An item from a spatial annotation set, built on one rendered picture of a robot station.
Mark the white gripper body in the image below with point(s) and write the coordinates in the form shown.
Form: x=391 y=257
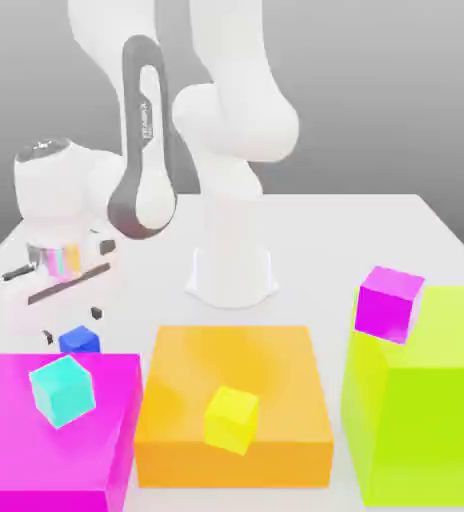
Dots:
x=70 y=286

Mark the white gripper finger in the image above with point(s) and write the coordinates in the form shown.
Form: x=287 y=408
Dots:
x=95 y=313
x=48 y=338

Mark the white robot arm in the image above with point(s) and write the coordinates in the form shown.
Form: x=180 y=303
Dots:
x=232 y=120

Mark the small blue cube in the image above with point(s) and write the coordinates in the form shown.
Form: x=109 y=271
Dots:
x=79 y=342

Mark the small cyan cube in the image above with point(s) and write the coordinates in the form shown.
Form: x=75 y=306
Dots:
x=62 y=394

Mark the small yellow cube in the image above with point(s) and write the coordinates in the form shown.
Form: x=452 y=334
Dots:
x=232 y=420

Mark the small magenta cube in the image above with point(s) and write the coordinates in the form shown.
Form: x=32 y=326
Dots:
x=384 y=308

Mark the large magenta box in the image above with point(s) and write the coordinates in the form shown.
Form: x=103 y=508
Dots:
x=12 y=460

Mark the large orange box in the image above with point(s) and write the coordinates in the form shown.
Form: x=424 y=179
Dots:
x=232 y=360

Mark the large lime box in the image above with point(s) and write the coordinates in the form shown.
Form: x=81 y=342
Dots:
x=436 y=420

